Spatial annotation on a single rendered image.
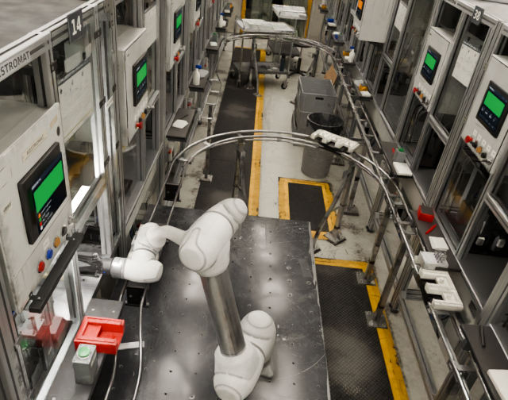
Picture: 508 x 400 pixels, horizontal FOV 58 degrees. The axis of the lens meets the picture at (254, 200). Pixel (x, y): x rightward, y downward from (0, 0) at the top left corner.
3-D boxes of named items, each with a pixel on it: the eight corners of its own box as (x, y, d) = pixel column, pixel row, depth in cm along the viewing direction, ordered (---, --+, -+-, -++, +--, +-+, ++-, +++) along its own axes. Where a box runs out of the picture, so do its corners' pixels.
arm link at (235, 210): (205, 205, 177) (189, 223, 167) (237, 183, 167) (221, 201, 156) (227, 231, 180) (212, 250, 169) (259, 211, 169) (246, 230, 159)
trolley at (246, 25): (236, 89, 694) (242, 22, 642) (227, 76, 739) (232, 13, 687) (290, 90, 720) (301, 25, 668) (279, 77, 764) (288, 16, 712)
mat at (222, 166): (257, 229, 405) (257, 228, 404) (190, 222, 403) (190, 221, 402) (265, 50, 896) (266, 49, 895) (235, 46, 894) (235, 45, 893)
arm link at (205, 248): (269, 371, 192) (249, 416, 174) (233, 364, 198) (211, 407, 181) (234, 209, 158) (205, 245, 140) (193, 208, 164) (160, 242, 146)
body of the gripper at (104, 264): (116, 268, 206) (94, 266, 206) (115, 254, 202) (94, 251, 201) (110, 280, 200) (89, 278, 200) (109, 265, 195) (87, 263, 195)
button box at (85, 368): (91, 384, 163) (89, 363, 157) (69, 382, 163) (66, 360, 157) (98, 365, 170) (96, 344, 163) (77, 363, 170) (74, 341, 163)
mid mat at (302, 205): (341, 241, 404) (341, 240, 403) (279, 235, 402) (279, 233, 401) (329, 183, 488) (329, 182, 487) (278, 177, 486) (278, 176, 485)
